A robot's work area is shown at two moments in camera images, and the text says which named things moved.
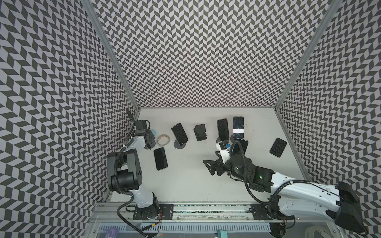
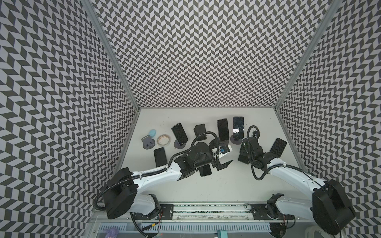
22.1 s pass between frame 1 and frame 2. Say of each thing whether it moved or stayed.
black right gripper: moved
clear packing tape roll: stayed
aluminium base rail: stayed
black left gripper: moved
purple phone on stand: stayed
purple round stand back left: stayed
